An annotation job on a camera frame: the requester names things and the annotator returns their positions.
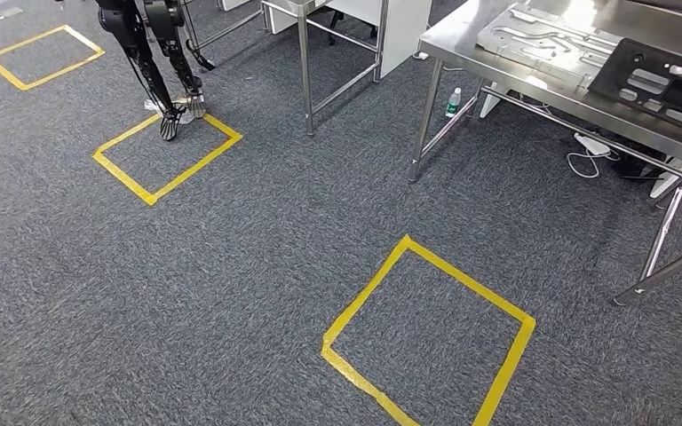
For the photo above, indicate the black plastic plate holder part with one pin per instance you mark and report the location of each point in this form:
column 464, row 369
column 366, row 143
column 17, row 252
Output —
column 623, row 76

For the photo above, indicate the steel workbench table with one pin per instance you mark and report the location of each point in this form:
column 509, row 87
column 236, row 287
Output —
column 611, row 117

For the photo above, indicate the yellow floor tape square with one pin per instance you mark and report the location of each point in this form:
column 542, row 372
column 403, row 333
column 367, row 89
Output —
column 167, row 179
column 0, row 67
column 429, row 250

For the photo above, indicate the clear plastic water bottle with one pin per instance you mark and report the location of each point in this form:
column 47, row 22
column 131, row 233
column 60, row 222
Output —
column 453, row 103

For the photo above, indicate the white crumpled paper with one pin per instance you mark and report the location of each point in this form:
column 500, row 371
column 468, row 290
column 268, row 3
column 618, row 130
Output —
column 185, row 114

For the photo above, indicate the black humanoid robot legs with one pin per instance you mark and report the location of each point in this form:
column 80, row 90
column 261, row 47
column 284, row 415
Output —
column 153, row 59

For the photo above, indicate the stamped metal plate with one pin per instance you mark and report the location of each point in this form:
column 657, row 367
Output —
column 529, row 35

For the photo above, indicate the white power strip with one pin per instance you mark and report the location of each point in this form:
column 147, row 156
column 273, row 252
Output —
column 591, row 144

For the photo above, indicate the black bag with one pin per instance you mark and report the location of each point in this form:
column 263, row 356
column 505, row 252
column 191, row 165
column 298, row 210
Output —
column 641, row 161

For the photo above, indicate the steel tube frame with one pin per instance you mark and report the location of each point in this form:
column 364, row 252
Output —
column 306, row 76
column 223, row 29

